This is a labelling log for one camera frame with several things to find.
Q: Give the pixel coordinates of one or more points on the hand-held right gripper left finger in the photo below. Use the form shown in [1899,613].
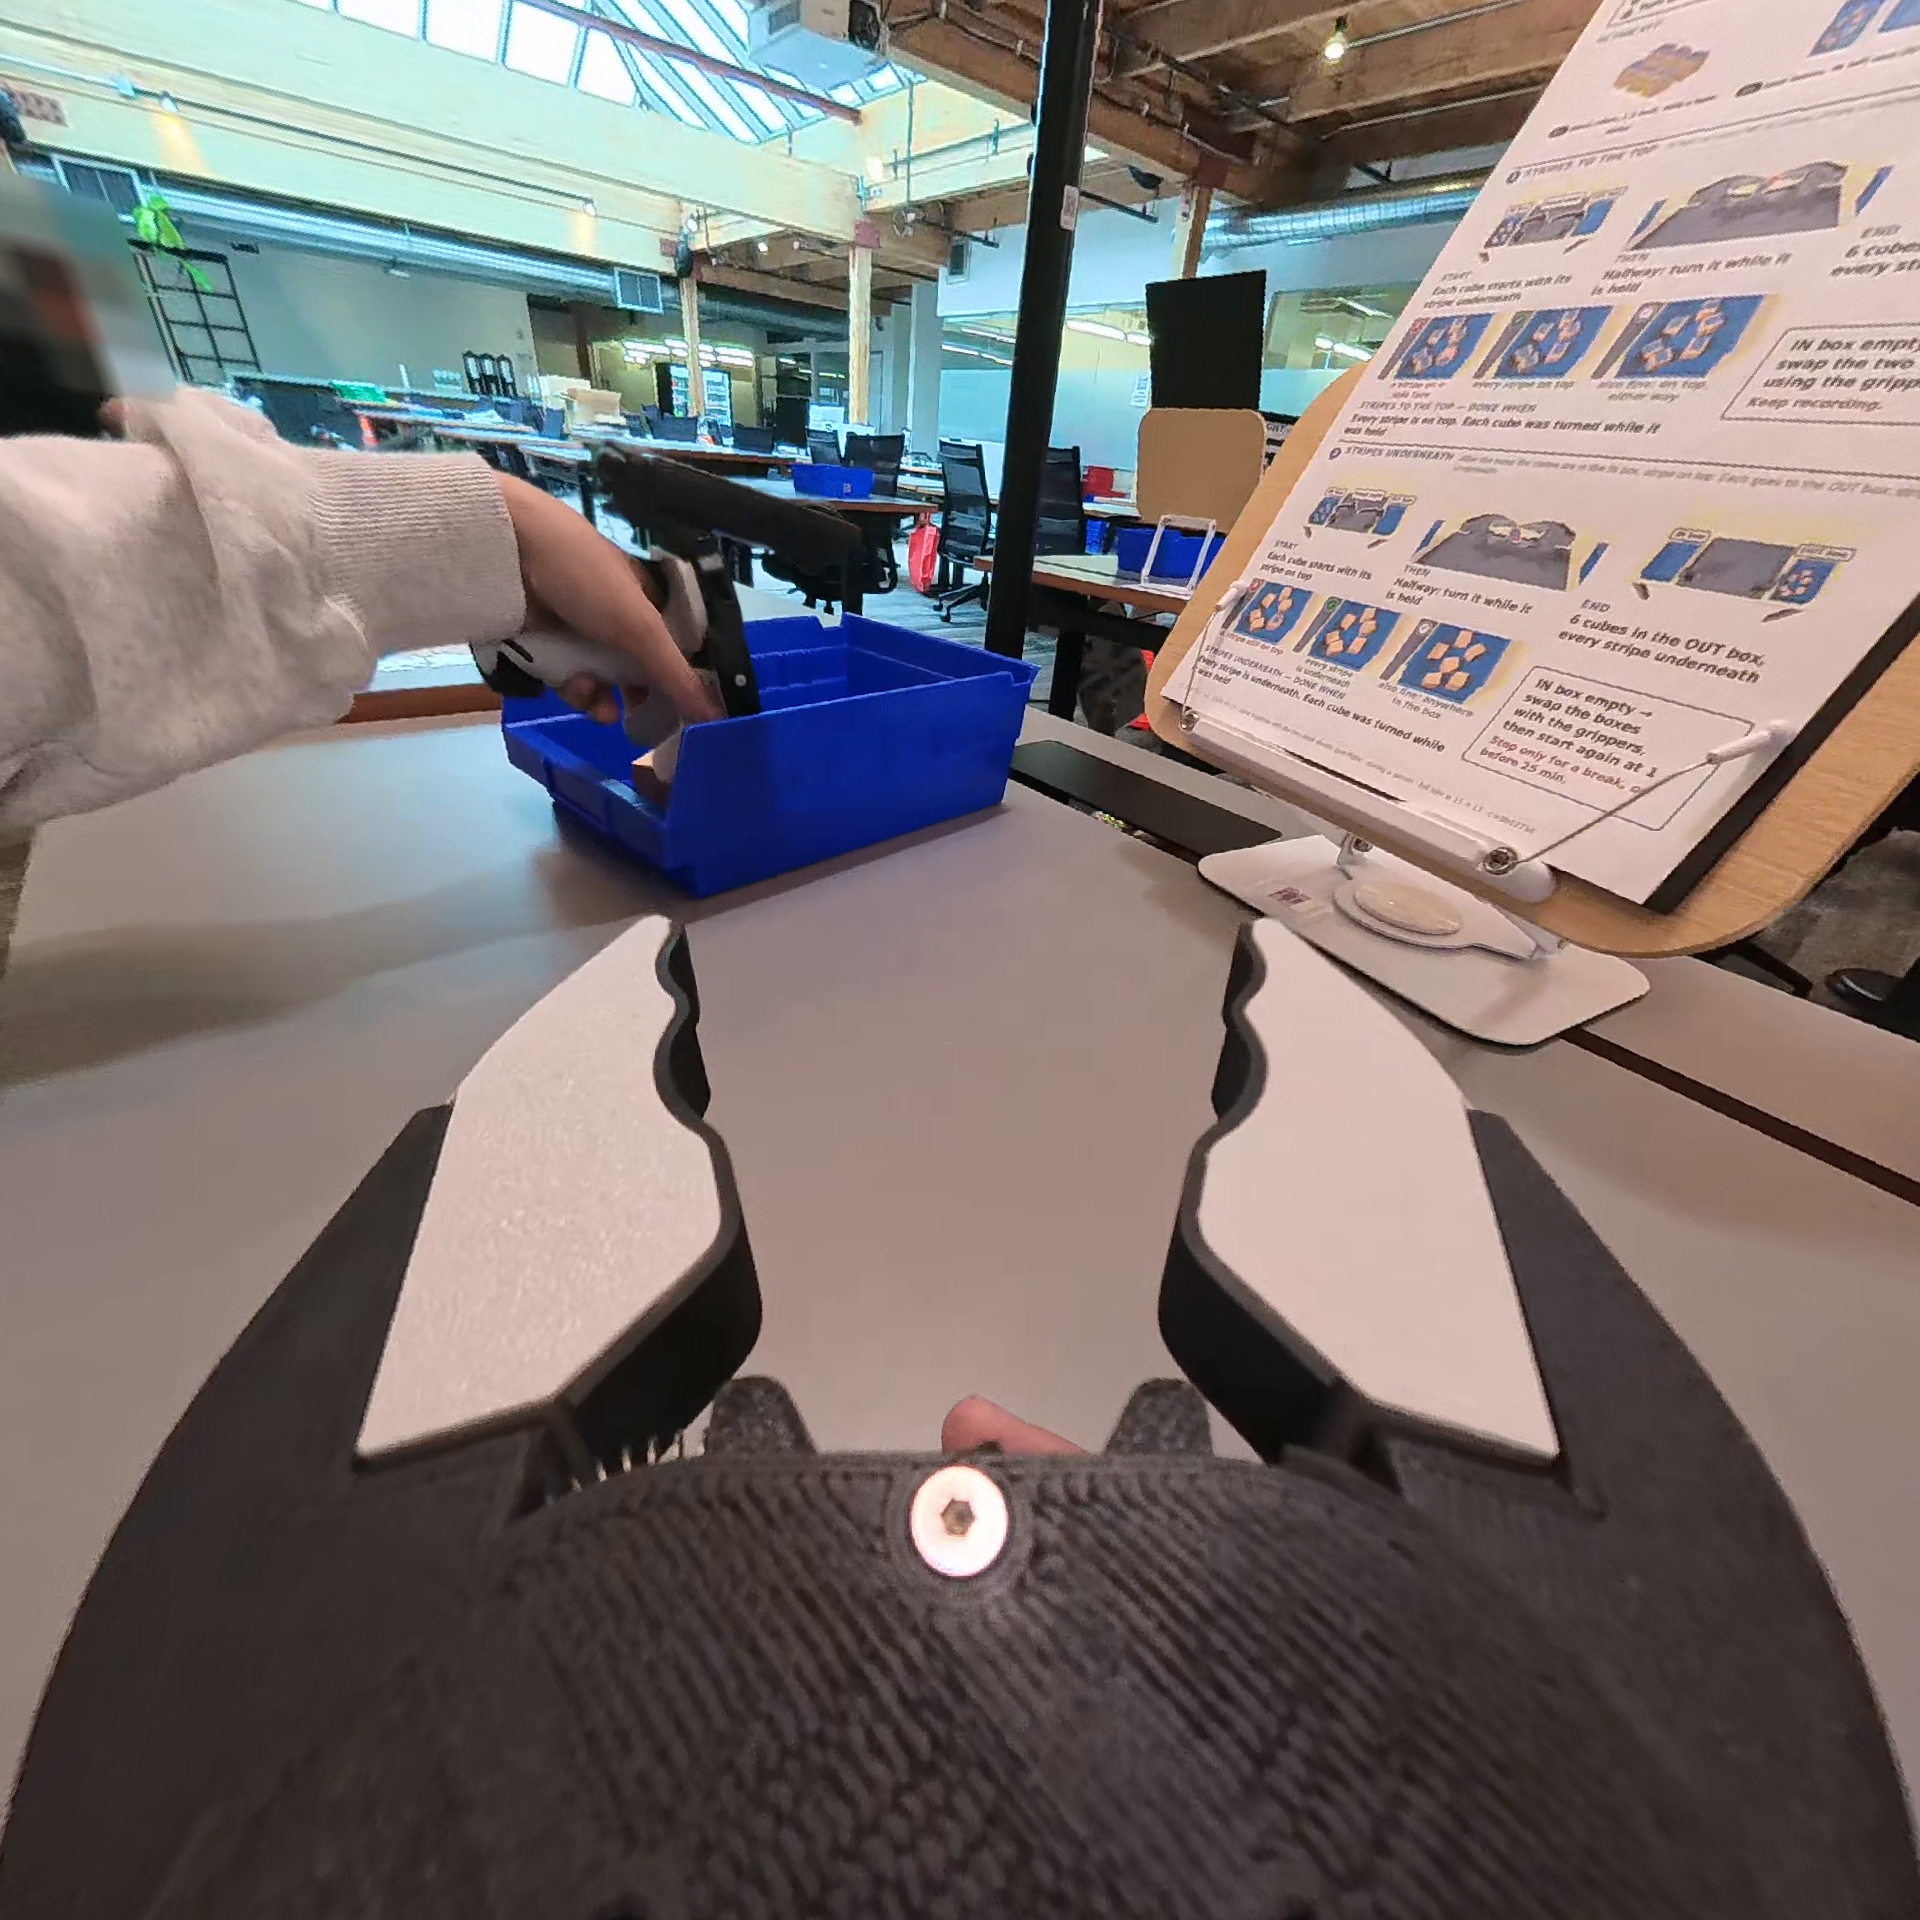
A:
[555,1201]

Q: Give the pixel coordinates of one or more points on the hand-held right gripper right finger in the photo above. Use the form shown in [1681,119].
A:
[1364,1201]

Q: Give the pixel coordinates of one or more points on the blue plastic bin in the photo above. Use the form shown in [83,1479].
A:
[1211,557]
[868,751]
[832,480]

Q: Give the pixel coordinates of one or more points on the blue-striped wooden cube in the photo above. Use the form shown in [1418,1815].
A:
[657,775]

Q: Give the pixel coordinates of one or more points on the person's left hand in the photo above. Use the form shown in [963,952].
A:
[592,600]

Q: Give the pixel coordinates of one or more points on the person's right hand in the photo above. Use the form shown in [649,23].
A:
[1004,1421]

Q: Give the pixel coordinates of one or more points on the red bag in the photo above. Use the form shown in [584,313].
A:
[922,556]

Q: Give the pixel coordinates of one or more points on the black office chair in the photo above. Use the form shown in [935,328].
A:
[1058,488]
[963,493]

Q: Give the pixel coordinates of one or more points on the black pole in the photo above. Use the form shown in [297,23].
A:
[1049,299]

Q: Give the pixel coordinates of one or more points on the wooden document stand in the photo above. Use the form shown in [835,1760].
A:
[1200,473]

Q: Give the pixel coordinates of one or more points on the black screen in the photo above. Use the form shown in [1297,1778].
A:
[1207,340]

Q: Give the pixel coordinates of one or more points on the white ceiling projector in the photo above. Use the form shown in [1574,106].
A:
[809,29]

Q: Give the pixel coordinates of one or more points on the green plant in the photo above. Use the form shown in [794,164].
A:
[154,224]

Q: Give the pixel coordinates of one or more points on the printed instruction sheet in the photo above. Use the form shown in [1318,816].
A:
[1576,450]

